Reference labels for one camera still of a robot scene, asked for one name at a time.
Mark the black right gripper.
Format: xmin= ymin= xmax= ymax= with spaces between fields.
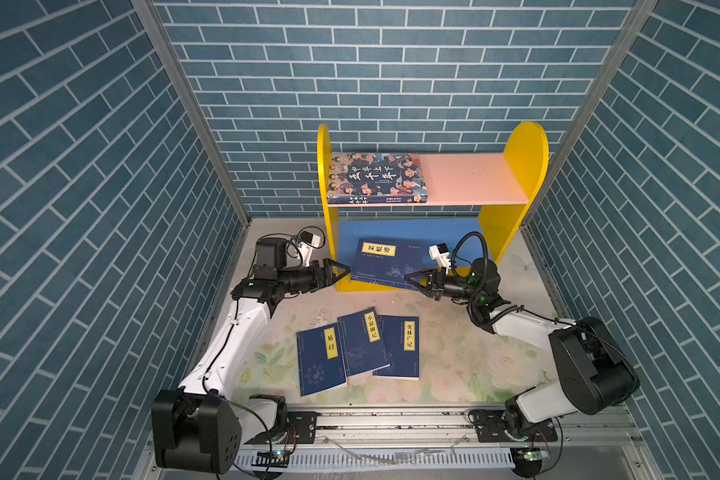
xmin=406 ymin=269 xmax=482 ymax=306

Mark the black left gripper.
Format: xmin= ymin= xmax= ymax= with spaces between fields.
xmin=275 ymin=259 xmax=349 ymax=295

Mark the blue book yellow label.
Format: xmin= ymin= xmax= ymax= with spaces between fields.
xmin=296 ymin=323 xmax=347 ymax=397
xmin=338 ymin=307 xmax=390 ymax=377
xmin=350 ymin=238 xmax=432 ymax=290
xmin=373 ymin=315 xmax=421 ymax=380

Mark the colourful cartoon history book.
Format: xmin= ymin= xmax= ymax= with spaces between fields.
xmin=326 ymin=153 xmax=429 ymax=205

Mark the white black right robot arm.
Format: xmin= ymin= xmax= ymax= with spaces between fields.
xmin=404 ymin=258 xmax=640 ymax=441

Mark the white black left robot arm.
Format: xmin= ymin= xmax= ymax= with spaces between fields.
xmin=151 ymin=235 xmax=351 ymax=476

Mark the yellow pink blue bookshelf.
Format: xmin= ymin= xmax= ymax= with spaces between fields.
xmin=317 ymin=122 xmax=550 ymax=264

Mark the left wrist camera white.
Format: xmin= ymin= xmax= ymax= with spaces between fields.
xmin=295 ymin=225 xmax=326 ymax=267

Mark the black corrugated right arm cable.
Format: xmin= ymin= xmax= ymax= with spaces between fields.
xmin=452 ymin=230 xmax=526 ymax=334

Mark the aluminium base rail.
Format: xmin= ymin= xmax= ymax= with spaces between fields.
xmin=134 ymin=403 xmax=661 ymax=480

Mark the left aluminium corner post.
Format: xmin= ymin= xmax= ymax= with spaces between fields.
xmin=132 ymin=0 xmax=251 ymax=228

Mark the aluminium corner post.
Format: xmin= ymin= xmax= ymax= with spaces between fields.
xmin=521 ymin=0 xmax=658 ymax=230
xmin=132 ymin=0 xmax=251 ymax=228

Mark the right aluminium corner post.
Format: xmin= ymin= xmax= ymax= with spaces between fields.
xmin=521 ymin=0 xmax=658 ymax=230

